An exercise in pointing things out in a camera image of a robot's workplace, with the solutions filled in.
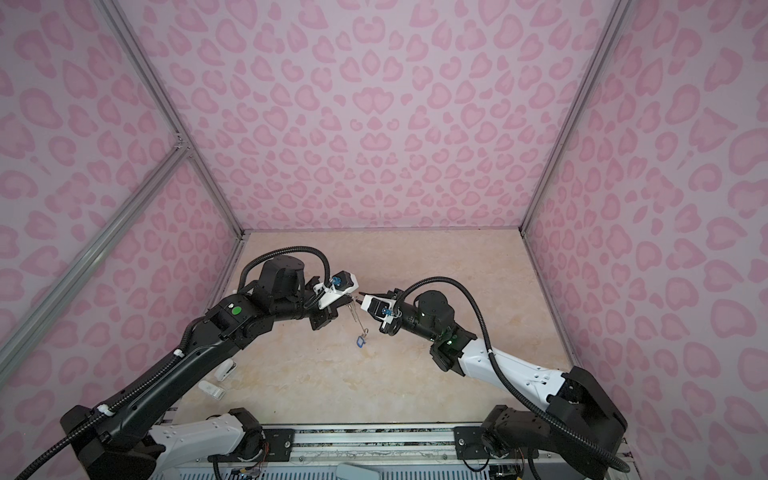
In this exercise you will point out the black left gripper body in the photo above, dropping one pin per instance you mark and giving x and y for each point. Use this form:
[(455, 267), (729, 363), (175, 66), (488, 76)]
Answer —
[(327, 309)]

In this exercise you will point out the silver perforated metal ring disc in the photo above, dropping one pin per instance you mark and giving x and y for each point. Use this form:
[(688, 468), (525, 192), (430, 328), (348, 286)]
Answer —
[(355, 312)]

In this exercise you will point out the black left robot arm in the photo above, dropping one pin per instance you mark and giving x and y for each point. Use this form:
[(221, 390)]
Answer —
[(121, 439)]

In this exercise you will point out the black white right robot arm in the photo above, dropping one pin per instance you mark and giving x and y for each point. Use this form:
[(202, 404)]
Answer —
[(564, 412)]

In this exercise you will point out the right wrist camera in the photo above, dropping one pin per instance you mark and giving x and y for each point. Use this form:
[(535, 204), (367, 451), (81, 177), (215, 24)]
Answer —
[(387, 312)]

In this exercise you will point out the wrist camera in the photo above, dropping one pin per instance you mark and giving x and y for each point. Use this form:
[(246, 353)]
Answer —
[(342, 287), (387, 312)]

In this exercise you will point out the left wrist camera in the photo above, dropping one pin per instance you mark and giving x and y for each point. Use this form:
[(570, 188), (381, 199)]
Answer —
[(342, 287)]

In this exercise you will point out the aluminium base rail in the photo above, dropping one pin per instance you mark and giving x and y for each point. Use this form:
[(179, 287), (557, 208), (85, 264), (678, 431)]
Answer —
[(375, 451)]

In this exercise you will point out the diagonal aluminium frame bar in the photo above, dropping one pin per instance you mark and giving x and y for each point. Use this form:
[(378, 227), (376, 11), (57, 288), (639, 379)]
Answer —
[(26, 336)]

